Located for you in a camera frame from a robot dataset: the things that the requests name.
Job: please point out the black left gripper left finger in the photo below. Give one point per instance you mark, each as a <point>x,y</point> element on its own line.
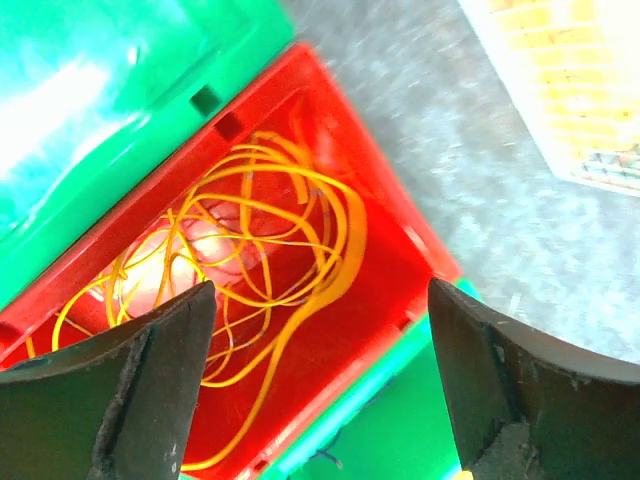
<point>118,405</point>

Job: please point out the red bin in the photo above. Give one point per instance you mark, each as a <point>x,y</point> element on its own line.
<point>319,260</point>

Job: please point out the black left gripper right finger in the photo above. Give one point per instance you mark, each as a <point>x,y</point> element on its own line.
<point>527,405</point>

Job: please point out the orange yellow box in rack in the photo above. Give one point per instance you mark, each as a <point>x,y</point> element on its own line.
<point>590,75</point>

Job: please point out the far left green bin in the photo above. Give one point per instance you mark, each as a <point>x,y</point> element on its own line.
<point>96,94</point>

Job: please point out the green bin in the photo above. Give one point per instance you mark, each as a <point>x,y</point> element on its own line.
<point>391,424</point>
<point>96,94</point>

